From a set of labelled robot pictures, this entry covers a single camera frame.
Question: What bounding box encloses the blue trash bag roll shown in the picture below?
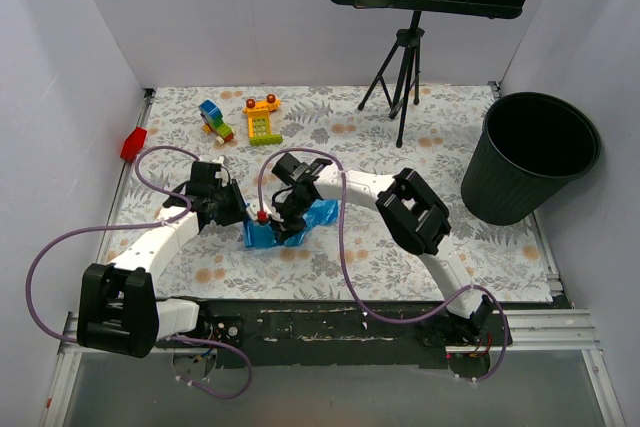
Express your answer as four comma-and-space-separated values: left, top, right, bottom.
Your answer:
243, 200, 339, 249

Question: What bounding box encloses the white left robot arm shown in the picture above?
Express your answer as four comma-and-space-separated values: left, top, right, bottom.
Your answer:
77, 156, 246, 358

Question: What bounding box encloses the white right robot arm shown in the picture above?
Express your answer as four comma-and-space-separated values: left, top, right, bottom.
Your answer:
258, 148, 497, 345

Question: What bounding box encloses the black ribbed trash bin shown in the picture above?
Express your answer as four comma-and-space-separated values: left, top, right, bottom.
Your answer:
461, 92, 602, 226

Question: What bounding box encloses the yellow toy block house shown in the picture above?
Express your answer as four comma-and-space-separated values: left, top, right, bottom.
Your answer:
243, 93, 283, 146

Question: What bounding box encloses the floral patterned table mat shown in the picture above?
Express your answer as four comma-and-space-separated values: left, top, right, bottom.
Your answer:
105, 85, 552, 303

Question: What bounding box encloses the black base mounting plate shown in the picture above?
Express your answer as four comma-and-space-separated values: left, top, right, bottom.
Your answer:
154, 299, 516, 371

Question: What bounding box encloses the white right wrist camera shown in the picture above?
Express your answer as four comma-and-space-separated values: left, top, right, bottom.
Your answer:
252, 201, 283, 224

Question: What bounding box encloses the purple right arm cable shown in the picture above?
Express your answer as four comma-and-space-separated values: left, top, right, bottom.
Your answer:
254, 147, 512, 383

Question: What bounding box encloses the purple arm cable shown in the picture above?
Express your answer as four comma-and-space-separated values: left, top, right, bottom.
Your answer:
24, 145, 254, 400
254, 147, 512, 383

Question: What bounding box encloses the red block on rail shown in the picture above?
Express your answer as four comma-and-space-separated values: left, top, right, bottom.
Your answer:
120, 127, 147, 162

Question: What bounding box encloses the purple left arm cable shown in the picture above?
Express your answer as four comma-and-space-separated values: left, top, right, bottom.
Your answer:
24, 145, 254, 400

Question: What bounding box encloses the aluminium frame rail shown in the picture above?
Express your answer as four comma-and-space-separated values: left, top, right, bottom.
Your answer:
42, 301, 625, 426

